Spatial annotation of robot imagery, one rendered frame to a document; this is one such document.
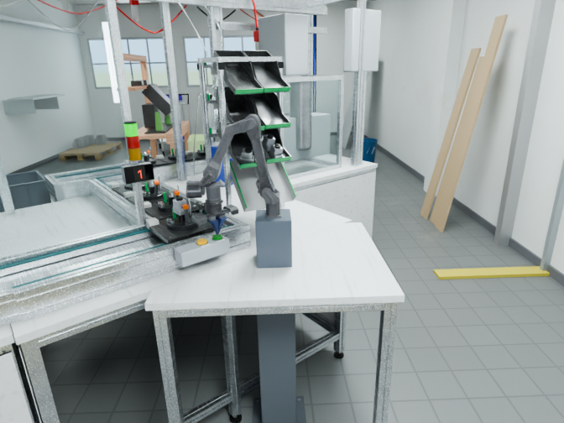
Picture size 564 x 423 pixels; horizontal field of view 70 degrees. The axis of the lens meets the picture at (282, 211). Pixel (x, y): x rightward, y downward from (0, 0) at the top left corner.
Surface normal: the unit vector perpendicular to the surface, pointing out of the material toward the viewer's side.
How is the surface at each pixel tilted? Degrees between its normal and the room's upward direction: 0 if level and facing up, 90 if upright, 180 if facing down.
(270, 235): 90
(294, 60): 90
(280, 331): 90
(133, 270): 90
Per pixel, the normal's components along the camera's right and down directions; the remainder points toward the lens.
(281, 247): 0.03, 0.33
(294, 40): 0.62, 0.25
